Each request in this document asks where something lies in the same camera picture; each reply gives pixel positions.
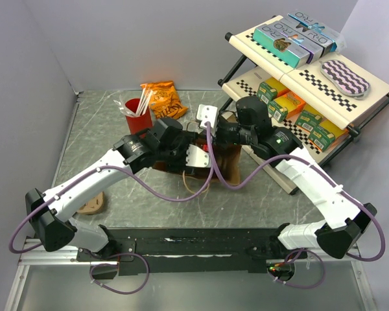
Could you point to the cream two-tier display shelf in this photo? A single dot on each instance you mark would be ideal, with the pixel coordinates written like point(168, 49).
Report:
point(256, 64)

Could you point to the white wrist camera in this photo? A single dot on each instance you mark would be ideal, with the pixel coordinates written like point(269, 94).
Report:
point(207, 114)
point(197, 157)

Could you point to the brown paper bag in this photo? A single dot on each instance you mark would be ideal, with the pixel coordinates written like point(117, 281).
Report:
point(227, 162)

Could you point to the red plastic cup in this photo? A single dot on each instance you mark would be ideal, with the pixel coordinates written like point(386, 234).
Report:
point(141, 122)

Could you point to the orange snack box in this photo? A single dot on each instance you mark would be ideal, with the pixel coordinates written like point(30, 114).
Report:
point(295, 103)

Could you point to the aluminium rail frame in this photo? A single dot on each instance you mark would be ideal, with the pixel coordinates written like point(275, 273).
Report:
point(37, 257)

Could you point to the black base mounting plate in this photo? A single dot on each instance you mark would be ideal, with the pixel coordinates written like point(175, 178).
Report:
point(167, 250)

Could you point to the purple cookie box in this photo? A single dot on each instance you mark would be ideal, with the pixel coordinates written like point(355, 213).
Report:
point(315, 50)

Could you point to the teal cookie box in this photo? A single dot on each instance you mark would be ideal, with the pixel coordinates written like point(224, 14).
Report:
point(281, 46)

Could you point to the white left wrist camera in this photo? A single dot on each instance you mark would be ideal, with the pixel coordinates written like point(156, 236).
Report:
point(197, 157)

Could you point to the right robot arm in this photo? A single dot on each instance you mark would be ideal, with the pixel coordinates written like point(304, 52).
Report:
point(345, 218)

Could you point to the orange chip bag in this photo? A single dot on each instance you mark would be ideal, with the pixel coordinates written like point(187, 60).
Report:
point(165, 101)

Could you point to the green yellow juice box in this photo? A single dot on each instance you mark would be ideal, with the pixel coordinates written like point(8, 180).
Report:
point(308, 120)
point(269, 90)
point(280, 107)
point(321, 138)

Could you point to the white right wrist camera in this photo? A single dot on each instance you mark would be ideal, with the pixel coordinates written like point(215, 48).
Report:
point(207, 114)

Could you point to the brown cardboard cup carrier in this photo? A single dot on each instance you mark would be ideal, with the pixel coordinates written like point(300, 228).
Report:
point(94, 206)

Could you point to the purple wavy sleep mask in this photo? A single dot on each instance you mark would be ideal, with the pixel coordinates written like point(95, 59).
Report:
point(348, 82)

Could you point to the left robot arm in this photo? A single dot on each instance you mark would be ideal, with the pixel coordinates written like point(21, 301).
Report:
point(52, 211)

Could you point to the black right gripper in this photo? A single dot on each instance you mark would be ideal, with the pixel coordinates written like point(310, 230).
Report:
point(217, 130)

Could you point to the blue cookie box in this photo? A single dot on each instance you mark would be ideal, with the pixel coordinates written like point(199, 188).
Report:
point(319, 27)

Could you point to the white paper-wrapped straw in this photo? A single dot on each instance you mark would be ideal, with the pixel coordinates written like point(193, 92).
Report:
point(142, 100)
point(147, 101)

